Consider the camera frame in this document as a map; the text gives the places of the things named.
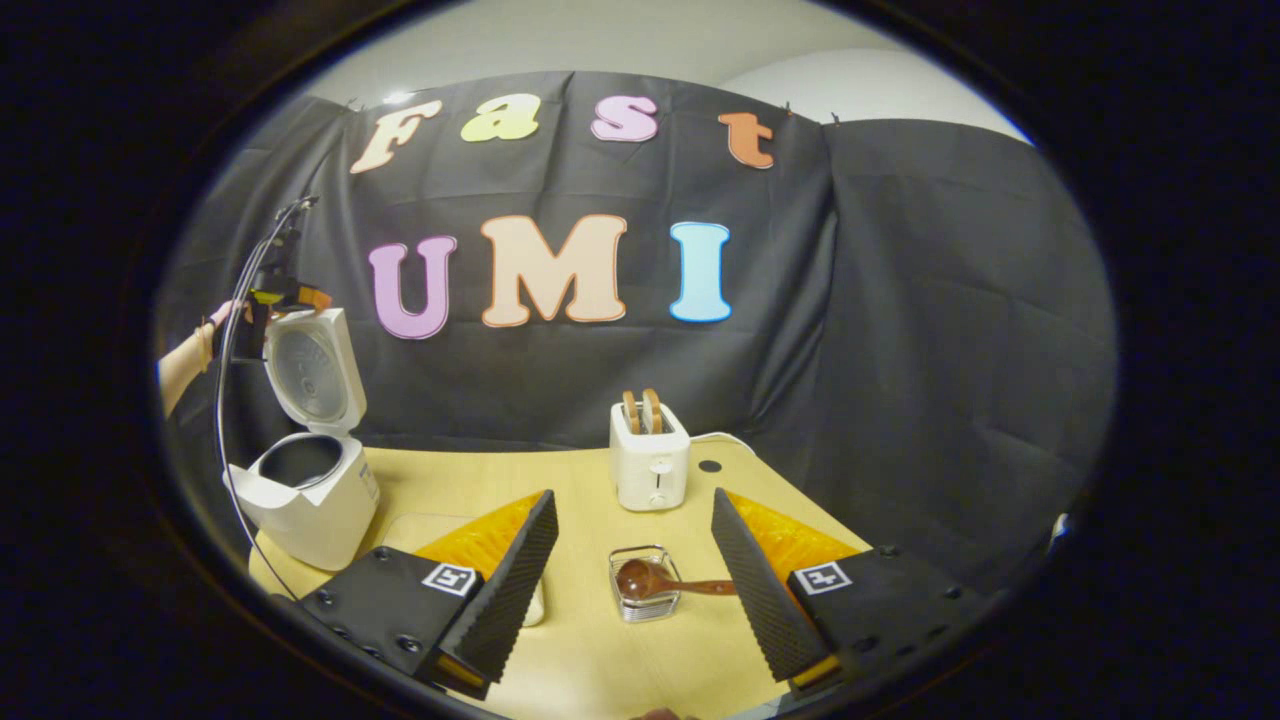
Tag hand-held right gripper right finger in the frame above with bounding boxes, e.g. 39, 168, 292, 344
711, 488, 1001, 699

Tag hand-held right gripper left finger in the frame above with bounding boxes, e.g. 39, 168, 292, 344
300, 489, 561, 701

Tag metal wire chopstick holder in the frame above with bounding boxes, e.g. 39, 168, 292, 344
608, 545, 683, 624

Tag brown wooden spoon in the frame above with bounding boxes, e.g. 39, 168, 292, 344
615, 558, 738, 603

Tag white rice cooker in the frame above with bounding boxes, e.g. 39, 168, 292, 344
222, 308, 381, 573

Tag white toaster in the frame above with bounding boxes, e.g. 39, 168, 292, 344
609, 402, 692, 513

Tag black backdrop cloth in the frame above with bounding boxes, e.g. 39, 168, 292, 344
155, 70, 1119, 591

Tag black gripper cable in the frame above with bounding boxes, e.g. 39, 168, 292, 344
214, 195, 321, 601

